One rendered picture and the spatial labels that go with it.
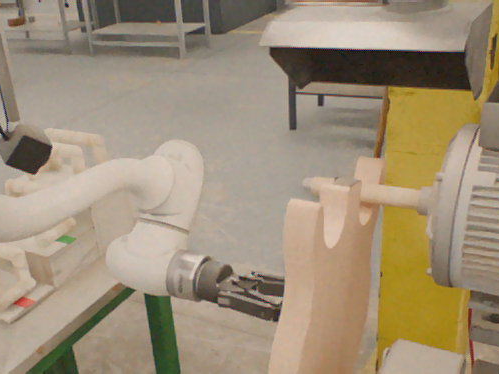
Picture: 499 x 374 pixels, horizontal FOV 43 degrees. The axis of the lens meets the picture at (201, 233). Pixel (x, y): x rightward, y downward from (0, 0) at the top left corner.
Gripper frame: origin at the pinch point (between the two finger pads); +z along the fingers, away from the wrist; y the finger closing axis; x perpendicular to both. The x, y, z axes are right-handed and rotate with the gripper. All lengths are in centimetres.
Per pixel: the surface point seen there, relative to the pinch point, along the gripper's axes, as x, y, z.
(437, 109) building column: 23, -99, -3
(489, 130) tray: 31.1, -0.2, 22.0
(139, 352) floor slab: -91, -106, -114
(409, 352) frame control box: 0.5, 7.9, 17.5
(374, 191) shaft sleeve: 18.4, -9.4, 5.4
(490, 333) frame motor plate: 1.9, -1.9, 26.5
